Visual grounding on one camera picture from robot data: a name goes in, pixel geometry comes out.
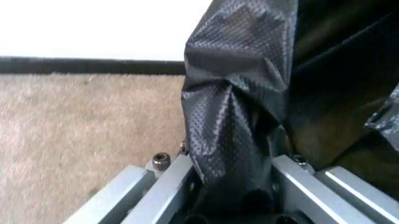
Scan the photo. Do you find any black plastic garbage bag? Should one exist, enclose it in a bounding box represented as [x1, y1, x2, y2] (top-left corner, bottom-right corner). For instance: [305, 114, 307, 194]
[180, 0, 399, 224]

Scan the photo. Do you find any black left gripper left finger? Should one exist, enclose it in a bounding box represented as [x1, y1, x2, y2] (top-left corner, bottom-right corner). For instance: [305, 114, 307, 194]
[64, 139, 200, 224]

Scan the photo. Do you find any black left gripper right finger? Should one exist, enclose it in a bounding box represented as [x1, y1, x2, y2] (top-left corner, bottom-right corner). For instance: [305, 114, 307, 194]
[270, 154, 399, 224]

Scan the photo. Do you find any dark baseboard strip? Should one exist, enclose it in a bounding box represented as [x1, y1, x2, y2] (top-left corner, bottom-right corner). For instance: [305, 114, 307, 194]
[0, 56, 187, 76]

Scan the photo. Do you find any beige carpet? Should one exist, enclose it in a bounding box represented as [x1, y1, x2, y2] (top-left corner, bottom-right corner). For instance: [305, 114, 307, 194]
[0, 72, 188, 224]

